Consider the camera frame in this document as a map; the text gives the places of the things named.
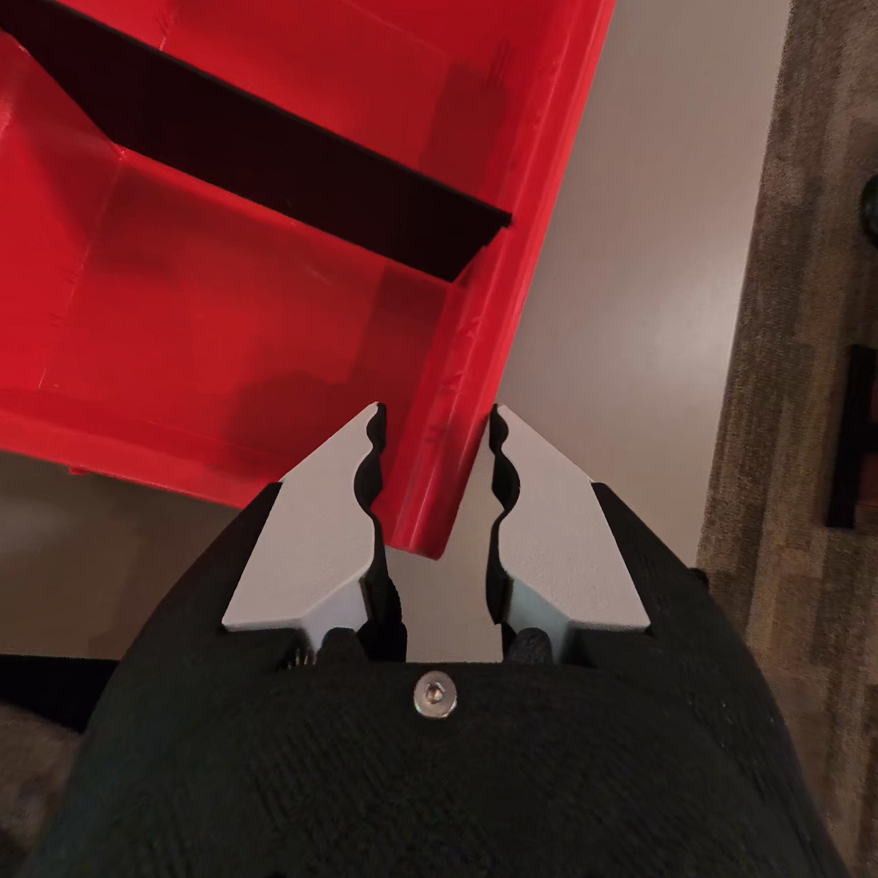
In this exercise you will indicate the red plastic bin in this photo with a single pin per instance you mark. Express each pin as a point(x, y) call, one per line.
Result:
point(206, 322)

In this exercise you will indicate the person's grey clothing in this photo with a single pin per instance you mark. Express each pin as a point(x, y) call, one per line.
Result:
point(27, 789)

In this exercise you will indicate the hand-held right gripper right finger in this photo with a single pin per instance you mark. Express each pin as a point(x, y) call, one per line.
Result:
point(562, 542)

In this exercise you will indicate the black bin divider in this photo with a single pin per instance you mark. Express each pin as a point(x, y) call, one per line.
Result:
point(274, 171)

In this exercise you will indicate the black frame object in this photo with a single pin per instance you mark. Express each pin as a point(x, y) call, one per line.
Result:
point(854, 439)

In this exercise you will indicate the dark rounded chair foot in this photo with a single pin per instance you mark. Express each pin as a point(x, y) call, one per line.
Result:
point(871, 209)

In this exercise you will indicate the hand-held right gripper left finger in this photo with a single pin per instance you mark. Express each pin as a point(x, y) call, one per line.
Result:
point(322, 535)

